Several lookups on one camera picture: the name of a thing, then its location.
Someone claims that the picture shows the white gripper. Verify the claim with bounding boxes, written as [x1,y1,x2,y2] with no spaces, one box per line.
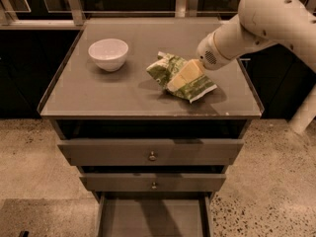
[167,33,230,92]

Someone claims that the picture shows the green jalapeno chip bag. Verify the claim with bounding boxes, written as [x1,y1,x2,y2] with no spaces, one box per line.
[146,52,217,103]

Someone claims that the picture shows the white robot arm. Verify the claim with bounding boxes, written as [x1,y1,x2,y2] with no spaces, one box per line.
[197,0,316,71]

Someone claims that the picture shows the grey drawer cabinet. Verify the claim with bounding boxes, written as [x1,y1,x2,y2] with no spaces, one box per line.
[37,16,265,237]

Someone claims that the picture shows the grey middle drawer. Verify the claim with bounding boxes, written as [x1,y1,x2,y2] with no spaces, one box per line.
[80,173,226,193]

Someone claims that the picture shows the grey drawer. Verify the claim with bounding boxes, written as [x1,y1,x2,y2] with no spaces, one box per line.
[95,193,214,237]
[80,173,226,193]
[57,138,244,166]

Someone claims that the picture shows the grey top drawer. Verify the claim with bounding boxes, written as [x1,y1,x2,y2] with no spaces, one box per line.
[57,138,244,166]

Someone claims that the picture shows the grey bottom drawer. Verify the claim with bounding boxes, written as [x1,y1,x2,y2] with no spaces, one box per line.
[95,193,214,237]

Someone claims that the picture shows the white ceramic bowl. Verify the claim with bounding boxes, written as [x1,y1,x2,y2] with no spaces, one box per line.
[88,39,128,72]

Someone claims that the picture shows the white pole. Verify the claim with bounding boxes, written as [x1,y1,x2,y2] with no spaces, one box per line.
[289,85,316,133]

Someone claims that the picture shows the metal window rail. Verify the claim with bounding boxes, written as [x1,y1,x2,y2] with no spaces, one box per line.
[0,0,240,29]

